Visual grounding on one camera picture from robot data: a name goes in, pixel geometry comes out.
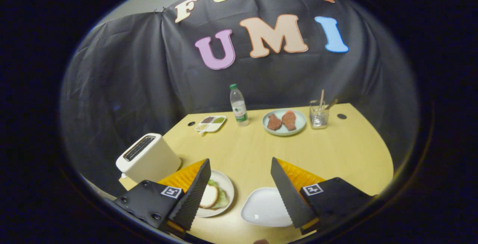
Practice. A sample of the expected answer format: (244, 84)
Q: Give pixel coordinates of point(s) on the green lettuce leaf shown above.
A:
(223, 200)

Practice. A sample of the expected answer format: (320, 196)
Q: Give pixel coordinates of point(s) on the long wooden stick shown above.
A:
(321, 100)

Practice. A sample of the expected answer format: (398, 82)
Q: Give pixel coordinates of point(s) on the toasted bread slice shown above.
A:
(209, 196)

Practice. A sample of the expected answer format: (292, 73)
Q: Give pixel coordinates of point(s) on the black backdrop cloth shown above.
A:
(149, 68)

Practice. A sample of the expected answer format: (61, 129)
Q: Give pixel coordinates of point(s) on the white square plate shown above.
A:
(265, 206)

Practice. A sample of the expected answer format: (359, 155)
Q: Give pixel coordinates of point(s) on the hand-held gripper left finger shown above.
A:
(192, 199)

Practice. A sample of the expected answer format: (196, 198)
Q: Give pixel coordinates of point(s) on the clear plastic water bottle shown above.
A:
(239, 108)

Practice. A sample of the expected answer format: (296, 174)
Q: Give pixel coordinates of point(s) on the white divided seasoning tray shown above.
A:
(213, 127)

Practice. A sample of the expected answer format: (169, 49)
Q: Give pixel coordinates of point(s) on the dark brown meat patty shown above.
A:
(273, 122)

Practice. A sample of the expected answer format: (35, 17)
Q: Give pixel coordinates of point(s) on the short wooden stick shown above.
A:
(331, 104)

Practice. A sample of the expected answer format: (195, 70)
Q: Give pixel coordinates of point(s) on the round white plate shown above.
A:
(226, 184)

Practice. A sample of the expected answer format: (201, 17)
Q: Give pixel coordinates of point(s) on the reddish brown meat patty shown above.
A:
(289, 120)

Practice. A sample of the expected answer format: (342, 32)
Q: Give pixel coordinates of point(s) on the clear utensil holder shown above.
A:
(319, 119)

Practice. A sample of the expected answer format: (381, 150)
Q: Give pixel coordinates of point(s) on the white toaster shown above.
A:
(153, 165)

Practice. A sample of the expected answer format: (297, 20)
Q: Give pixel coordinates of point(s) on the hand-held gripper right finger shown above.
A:
(289, 199)

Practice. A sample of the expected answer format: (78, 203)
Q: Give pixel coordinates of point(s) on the pale blue oval plate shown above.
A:
(283, 133)

